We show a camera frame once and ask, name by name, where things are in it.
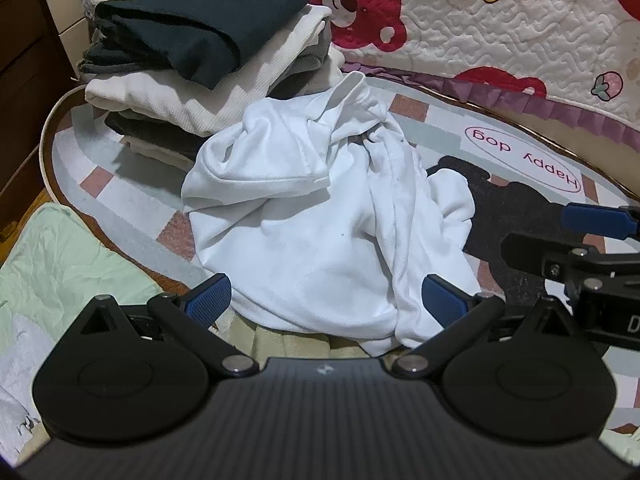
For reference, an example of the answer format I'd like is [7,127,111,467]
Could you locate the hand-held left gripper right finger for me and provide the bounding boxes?
[390,274,576,380]

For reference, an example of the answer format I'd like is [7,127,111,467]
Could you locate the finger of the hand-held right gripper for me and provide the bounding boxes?
[560,202,640,242]
[500,231,640,281]

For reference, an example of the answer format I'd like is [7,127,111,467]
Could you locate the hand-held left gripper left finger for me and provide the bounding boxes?
[80,272,261,378]

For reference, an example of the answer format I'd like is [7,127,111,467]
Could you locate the white shirt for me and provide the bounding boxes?
[181,71,483,356]

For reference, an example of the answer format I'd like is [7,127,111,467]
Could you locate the cardboard box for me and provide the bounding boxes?
[345,62,640,166]

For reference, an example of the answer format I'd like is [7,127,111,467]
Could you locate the pale yellow towel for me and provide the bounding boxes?
[220,305,371,361]

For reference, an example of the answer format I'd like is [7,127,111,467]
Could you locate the checkered printed rug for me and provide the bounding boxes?
[37,67,640,441]

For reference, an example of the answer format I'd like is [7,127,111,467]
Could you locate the light green blanket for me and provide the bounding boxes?
[0,202,166,461]

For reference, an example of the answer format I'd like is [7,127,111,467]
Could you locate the dark grey folded garment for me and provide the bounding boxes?
[104,110,213,161]

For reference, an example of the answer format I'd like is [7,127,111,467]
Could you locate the cream ribbed folded garment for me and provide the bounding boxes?
[84,4,333,137]

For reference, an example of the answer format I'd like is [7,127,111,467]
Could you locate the red bear print quilt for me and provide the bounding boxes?
[305,0,640,143]

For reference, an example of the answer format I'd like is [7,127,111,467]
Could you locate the charcoal folded garment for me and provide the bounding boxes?
[76,35,173,76]

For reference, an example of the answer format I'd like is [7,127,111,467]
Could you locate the grey ribbed folded garment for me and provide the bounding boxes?
[287,25,333,78]

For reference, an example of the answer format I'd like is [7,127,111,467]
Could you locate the black folded garment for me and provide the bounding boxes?
[94,0,313,90]

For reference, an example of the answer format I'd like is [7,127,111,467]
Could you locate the brown wooden cabinet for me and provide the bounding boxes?
[0,0,81,171]

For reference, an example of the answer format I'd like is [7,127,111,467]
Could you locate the cream drawer unit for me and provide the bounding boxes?
[39,0,96,53]

